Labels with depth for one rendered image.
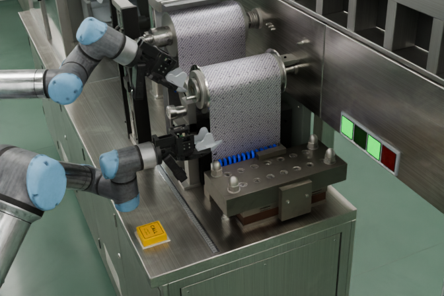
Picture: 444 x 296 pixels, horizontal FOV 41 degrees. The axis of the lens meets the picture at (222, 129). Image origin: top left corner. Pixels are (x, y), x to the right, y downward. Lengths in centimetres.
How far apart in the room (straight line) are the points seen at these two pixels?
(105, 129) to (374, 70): 116
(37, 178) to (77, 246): 186
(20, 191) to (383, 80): 89
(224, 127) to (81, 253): 157
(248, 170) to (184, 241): 28
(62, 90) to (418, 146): 87
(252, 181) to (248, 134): 17
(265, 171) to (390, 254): 145
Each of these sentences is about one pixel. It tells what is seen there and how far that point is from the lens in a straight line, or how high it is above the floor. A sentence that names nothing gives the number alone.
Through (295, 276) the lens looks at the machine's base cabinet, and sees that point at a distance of 189.
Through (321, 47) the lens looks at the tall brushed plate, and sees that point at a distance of 173.
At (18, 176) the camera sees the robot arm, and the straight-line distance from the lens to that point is 140.
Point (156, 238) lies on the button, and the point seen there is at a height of 92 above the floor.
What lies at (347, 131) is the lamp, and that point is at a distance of 170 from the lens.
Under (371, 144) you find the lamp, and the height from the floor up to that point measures 119.
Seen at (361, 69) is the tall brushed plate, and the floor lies 137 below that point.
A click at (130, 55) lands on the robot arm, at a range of 163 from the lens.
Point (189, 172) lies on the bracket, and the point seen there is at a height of 96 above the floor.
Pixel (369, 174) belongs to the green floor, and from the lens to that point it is 365.
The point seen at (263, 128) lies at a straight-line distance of 185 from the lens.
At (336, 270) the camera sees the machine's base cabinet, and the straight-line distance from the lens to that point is 198.
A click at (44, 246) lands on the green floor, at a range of 327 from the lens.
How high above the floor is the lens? 201
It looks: 30 degrees down
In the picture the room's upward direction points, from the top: 2 degrees counter-clockwise
